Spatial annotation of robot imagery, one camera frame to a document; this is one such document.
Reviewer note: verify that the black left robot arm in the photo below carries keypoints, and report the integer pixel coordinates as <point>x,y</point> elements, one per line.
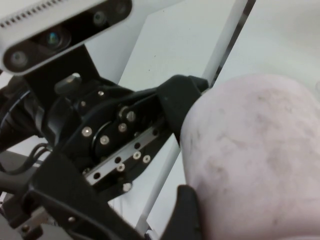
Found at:
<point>20,112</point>

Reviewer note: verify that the pink marbled plastic cup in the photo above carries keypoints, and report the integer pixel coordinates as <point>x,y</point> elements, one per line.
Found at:
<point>250,155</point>

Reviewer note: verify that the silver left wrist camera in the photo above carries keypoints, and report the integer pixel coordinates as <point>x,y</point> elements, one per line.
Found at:
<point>37,25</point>

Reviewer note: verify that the grey metal bracket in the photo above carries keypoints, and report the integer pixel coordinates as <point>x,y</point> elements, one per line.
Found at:
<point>32,222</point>

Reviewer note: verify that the white frame pole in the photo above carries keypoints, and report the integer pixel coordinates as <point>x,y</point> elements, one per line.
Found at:
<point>226,37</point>

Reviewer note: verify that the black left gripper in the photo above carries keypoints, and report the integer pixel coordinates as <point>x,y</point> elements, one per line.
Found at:
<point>105,140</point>

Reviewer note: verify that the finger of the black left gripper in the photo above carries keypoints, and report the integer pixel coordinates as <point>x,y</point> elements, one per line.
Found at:
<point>180,97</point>

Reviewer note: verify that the black left camera bracket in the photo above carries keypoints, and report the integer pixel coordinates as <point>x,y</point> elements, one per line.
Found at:
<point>75,62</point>

